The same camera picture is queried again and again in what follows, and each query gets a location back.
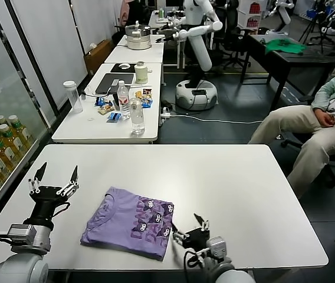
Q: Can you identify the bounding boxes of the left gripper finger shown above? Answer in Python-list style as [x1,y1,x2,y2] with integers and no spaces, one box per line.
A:
[28,162,48,195]
[56,165,80,198]

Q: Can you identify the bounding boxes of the white side table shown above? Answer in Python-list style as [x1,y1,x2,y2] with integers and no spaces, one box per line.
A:
[51,62,162,144]

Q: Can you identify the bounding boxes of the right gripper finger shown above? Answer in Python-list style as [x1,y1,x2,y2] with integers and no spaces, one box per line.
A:
[172,223,188,244]
[193,213,211,232]

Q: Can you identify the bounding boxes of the water bottle red label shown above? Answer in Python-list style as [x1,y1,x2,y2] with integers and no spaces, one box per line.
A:
[117,81,131,120]

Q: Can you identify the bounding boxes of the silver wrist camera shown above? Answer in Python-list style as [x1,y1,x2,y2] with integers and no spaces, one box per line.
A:
[6,223,36,246]
[207,236,228,258]

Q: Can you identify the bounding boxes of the grey laptop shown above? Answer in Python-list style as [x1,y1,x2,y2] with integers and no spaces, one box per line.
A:
[95,73,135,96]

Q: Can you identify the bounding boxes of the seated person beige trousers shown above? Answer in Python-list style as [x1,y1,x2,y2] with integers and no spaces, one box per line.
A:
[248,62,335,198]

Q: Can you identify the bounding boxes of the blue white snack packet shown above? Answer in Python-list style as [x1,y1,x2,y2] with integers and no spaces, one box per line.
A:
[139,96,154,110]

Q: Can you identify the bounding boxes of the large clear water bottle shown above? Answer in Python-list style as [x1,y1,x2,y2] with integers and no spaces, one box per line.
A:
[129,98,146,136]

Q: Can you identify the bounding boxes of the white storage shelf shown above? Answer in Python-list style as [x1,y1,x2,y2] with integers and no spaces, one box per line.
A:
[236,0,264,30]

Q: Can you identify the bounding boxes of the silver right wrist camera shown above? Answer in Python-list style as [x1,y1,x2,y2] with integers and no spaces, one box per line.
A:
[207,236,228,258]

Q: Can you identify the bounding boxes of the cream thermos jug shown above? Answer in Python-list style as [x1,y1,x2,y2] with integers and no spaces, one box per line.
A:
[134,61,153,84]

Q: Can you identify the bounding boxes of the black table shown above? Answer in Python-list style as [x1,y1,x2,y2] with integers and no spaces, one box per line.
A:
[245,33,335,112]

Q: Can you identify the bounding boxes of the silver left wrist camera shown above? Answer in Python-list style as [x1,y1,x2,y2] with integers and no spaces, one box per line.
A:
[6,223,36,246]

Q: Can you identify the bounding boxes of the brown snack packet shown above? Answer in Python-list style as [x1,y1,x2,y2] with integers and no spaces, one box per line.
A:
[97,105,116,116]

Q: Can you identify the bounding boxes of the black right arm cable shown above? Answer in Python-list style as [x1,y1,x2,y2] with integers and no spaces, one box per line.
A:
[183,246,210,283]

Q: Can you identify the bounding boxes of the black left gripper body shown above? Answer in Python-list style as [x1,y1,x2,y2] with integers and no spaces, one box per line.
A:
[27,186,68,226]

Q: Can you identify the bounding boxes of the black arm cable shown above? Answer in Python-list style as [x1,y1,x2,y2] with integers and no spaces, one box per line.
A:
[52,201,71,219]
[183,246,210,283]

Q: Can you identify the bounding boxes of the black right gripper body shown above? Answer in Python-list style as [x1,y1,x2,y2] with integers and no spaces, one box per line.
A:
[183,227,211,250]

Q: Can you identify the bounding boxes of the white floor cable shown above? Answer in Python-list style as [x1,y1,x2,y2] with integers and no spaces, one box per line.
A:
[169,113,262,125]

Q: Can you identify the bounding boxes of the person in pink jacket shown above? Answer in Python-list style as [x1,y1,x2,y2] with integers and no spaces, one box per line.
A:
[120,0,132,27]

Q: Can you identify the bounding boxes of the purple t-shirt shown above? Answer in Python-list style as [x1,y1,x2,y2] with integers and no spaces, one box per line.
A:
[80,186,175,262]

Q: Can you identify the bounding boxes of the green cloth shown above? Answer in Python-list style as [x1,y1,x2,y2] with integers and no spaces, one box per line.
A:
[265,38,308,55]

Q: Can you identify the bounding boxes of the black office chair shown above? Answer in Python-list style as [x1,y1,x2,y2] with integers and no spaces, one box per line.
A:
[279,131,335,189]
[211,5,253,70]

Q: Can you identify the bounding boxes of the metal steamer pot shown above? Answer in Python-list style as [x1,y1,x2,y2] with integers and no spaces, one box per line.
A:
[124,21,153,51]

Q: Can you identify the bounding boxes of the brown cardboard box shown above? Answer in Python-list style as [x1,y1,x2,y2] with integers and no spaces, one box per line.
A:
[84,39,115,77]

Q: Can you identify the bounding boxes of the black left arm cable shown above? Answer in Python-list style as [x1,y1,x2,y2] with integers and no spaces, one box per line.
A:
[52,201,71,219]

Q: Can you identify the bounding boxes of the black mouse pad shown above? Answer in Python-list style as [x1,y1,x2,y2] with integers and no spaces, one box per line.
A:
[110,62,136,74]

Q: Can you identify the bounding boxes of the white laptop cable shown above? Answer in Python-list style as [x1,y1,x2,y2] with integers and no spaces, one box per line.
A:
[81,84,119,98]

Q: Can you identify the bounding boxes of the white table with steamer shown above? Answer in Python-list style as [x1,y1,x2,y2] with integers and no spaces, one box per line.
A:
[104,34,165,64]

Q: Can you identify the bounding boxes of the white humanoid robot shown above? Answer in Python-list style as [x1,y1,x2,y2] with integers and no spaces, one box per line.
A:
[156,0,224,111]

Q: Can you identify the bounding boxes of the clear tumbler white lid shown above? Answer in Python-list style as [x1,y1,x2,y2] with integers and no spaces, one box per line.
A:
[63,81,84,114]

